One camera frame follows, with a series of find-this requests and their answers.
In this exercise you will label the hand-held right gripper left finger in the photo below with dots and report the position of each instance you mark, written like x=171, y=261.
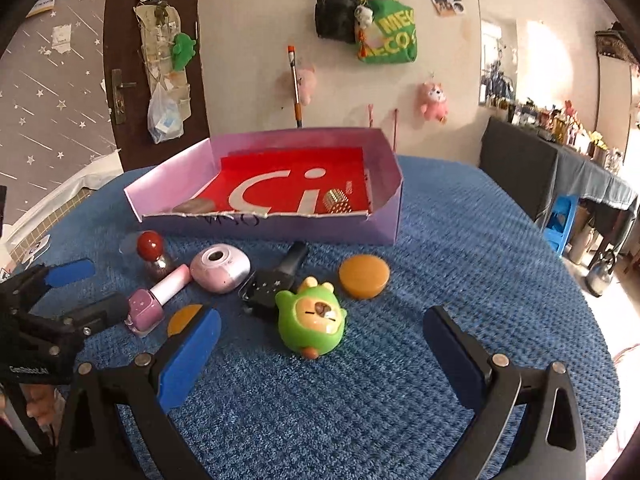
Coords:
x=190, y=355

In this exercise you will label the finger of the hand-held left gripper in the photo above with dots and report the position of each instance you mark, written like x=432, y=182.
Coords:
x=97, y=312
x=70, y=272

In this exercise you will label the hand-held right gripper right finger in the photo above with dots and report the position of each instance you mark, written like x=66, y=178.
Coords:
x=450, y=355

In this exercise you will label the amber round lid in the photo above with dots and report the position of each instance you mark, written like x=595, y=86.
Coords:
x=182, y=319

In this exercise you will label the pink round device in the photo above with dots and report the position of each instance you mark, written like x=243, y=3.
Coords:
x=220, y=270

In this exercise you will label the lilac cardboard box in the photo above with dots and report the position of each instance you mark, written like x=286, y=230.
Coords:
x=280, y=230

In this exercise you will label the person's left hand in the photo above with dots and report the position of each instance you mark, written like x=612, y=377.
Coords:
x=45, y=407

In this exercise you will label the pink nail polish bottle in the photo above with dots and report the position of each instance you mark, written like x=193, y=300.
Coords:
x=145, y=307

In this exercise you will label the white cloth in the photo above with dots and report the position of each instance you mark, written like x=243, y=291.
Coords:
x=65, y=195

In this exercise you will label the red ball cap bottle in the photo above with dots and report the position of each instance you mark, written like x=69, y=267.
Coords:
x=151, y=246

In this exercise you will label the green animal toy figure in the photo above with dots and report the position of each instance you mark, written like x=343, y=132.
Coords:
x=312, y=317

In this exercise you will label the metal kettle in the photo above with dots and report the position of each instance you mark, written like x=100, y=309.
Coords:
x=599, y=277

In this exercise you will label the blue plastic stool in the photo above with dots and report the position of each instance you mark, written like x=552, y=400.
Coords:
x=560, y=220

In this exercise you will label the translucent plastic bag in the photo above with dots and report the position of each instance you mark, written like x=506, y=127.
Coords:
x=164, y=117

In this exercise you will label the studded metal object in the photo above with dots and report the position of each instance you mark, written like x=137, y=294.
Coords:
x=337, y=202

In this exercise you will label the black cloth covered table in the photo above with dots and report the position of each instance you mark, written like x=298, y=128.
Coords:
x=520, y=165

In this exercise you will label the pink broom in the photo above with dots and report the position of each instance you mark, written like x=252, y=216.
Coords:
x=395, y=130

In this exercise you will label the hanging fabric organiser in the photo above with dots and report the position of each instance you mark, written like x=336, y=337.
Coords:
x=155, y=55

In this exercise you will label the dark brown door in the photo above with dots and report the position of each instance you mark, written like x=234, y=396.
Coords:
x=125, y=35

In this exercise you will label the green plush toy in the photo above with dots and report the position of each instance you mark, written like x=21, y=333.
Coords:
x=183, y=51

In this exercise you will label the row of small table items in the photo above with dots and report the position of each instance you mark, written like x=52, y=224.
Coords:
x=565, y=125

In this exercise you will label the mop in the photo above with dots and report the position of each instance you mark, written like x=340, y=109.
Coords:
x=296, y=90

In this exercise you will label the pale pink plush toy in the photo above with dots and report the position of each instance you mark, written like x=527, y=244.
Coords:
x=307, y=85

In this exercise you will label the green tote bag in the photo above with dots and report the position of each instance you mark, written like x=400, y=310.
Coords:
x=392, y=37

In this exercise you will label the black backpack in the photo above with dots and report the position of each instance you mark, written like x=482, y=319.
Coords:
x=335, y=12

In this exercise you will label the wall mirror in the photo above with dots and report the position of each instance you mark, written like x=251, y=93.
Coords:
x=497, y=60

